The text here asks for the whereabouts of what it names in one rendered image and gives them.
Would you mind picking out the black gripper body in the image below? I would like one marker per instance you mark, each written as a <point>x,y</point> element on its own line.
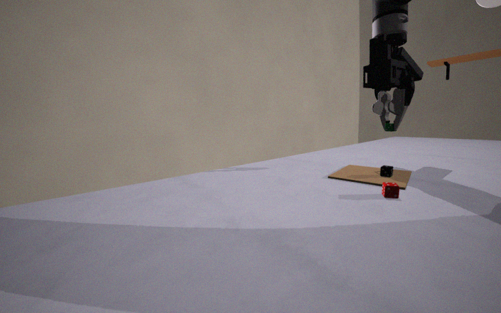
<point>381,74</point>

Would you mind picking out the red die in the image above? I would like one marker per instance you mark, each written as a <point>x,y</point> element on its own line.
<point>390,190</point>

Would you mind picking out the black die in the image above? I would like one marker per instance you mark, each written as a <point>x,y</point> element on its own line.
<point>386,171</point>

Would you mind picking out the green die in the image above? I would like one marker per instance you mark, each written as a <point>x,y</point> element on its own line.
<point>389,127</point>

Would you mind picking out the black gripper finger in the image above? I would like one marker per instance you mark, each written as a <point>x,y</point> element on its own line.
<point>380,107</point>
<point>401,100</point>

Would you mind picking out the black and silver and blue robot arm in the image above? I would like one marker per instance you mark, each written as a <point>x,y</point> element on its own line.
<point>391,16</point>

